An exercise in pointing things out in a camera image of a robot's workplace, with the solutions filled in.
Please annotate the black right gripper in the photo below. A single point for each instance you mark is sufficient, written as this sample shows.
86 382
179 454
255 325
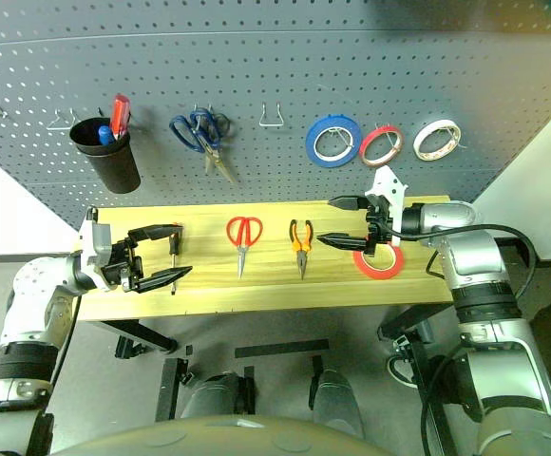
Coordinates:
380 223

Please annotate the grey rounded robot torso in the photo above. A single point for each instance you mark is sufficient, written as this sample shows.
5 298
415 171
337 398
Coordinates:
218 437

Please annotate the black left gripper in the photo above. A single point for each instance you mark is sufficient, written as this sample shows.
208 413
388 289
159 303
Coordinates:
123 266

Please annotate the black table leg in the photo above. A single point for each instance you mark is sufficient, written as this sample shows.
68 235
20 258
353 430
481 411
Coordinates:
413 320
147 335

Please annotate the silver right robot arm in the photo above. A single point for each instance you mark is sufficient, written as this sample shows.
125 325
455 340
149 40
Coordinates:
484 285

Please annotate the grey metal pegboard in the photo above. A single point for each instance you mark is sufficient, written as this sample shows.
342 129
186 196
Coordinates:
256 47

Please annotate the blue tape roll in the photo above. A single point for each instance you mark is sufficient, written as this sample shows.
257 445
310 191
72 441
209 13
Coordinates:
310 142

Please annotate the black plastic cup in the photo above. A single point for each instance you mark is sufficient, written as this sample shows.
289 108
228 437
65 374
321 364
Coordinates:
114 166

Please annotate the orange black needle-nose pliers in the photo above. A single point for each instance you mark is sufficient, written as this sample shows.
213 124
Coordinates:
301 259

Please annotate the black floor tape strip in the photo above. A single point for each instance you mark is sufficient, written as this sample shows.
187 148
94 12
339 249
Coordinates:
280 349

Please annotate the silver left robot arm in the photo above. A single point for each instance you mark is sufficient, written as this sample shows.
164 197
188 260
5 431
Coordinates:
33 304

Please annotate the blue marker pen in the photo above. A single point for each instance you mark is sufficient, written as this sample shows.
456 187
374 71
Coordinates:
104 136

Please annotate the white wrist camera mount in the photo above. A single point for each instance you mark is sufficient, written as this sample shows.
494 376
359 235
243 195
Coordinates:
387 183
92 237

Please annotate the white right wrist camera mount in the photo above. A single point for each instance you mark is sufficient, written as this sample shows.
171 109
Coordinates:
387 183

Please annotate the grey robot foot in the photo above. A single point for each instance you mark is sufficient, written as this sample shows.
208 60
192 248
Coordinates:
337 404
214 396

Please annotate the wide red tape roll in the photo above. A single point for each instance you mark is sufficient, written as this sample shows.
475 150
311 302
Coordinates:
380 274

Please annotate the white tape roll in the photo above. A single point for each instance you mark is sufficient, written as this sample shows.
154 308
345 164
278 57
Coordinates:
418 142

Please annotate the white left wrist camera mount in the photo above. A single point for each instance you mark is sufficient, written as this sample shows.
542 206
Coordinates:
92 237

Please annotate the narrow red tape roll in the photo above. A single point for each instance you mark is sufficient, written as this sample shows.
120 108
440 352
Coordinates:
366 146

